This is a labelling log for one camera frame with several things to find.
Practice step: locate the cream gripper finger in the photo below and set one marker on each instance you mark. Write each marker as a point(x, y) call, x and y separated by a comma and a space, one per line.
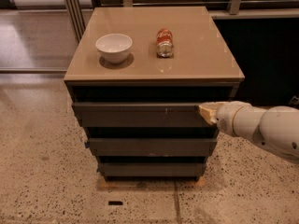
point(212, 103)
point(208, 113)

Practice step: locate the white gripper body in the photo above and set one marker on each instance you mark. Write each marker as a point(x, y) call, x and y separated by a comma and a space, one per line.
point(228, 117)

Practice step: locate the grey top drawer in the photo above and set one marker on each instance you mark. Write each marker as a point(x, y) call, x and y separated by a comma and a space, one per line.
point(139, 115)

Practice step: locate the grey drawer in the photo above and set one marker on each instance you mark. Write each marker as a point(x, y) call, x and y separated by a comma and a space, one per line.
point(139, 115)
point(152, 169)
point(152, 147)

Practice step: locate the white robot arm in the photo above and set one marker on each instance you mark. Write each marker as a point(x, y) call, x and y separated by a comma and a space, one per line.
point(275, 130)

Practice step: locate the grey drawer cabinet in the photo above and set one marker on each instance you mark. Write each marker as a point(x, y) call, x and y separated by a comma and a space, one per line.
point(201, 69)

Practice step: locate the grey middle drawer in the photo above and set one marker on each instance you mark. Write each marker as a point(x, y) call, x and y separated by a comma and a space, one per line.
point(152, 147)

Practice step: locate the grey bottom drawer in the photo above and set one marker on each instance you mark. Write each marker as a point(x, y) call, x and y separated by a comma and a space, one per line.
point(152, 169)

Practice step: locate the red soda can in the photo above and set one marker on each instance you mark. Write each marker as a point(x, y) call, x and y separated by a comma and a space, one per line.
point(164, 43)

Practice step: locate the white ceramic bowl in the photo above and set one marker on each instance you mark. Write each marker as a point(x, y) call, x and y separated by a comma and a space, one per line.
point(114, 48)

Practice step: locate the blue tape piece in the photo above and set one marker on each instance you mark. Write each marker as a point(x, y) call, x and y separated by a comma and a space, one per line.
point(86, 144)

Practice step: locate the metal railing frame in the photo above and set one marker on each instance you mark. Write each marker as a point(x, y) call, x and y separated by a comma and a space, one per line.
point(232, 16)

